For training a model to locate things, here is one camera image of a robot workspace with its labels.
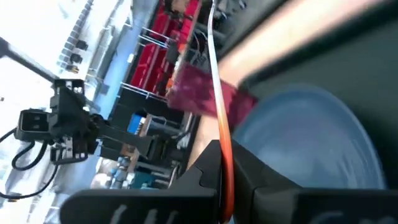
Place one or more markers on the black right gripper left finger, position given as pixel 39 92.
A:
pixel 192 205

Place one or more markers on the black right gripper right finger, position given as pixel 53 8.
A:
pixel 280 205

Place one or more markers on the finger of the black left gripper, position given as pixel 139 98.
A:
pixel 130 138

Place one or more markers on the blue round plate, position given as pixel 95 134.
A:
pixel 304 140

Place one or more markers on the red translucent plastic cup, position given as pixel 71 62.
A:
pixel 192 93

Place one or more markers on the blue box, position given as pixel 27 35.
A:
pixel 136 124

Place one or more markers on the red storage bin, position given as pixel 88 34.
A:
pixel 186 18
pixel 149 68

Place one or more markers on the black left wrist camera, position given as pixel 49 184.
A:
pixel 32 124

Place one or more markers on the black aluminium table frame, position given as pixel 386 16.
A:
pixel 28 60

